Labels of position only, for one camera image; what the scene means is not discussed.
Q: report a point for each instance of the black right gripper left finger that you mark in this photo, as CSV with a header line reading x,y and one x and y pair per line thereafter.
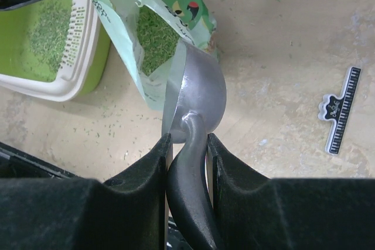
x,y
127,211

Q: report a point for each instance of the beige green litter box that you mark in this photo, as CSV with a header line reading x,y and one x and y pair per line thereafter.
x,y
54,49

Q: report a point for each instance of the silver metal scoop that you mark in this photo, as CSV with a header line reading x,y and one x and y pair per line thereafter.
x,y
195,102

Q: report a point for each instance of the green litter pellets pile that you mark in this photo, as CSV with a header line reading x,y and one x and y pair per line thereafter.
x,y
157,39

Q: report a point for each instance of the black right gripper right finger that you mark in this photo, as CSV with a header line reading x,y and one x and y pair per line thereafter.
x,y
256,212

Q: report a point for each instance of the black white bag sealing strip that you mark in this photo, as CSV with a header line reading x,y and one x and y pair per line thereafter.
x,y
336,109

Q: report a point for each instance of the green cat litter bag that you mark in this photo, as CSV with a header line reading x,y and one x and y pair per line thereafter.
x,y
190,19

